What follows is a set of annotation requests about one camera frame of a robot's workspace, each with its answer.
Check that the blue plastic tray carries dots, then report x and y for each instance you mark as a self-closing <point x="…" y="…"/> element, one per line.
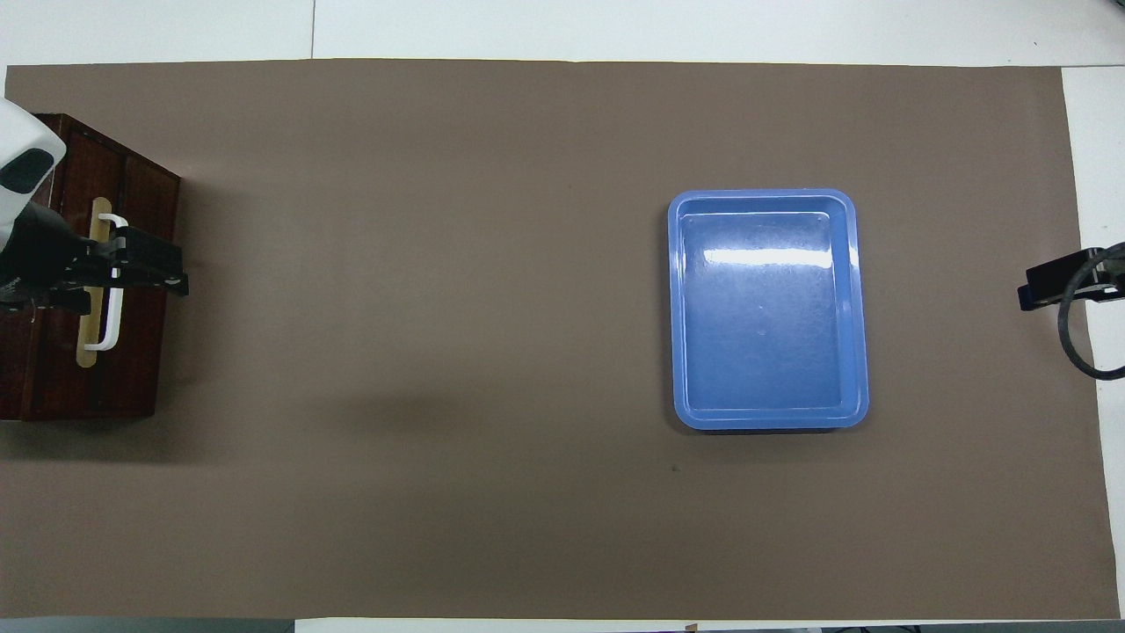
<point x="765" y="352"/>

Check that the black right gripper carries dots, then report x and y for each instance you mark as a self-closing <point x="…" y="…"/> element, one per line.
<point x="1109" y="277"/>

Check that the brown table mat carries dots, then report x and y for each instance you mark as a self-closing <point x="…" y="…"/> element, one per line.
<point x="483" y="308"/>

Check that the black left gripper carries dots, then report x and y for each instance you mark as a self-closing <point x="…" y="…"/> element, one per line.
<point x="44" y="259"/>

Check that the dark wooden drawer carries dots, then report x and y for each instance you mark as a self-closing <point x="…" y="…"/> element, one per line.
<point x="88" y="176"/>

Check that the dark wooden drawer cabinet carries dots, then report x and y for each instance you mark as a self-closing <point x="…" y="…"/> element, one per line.
<point x="149" y="334"/>

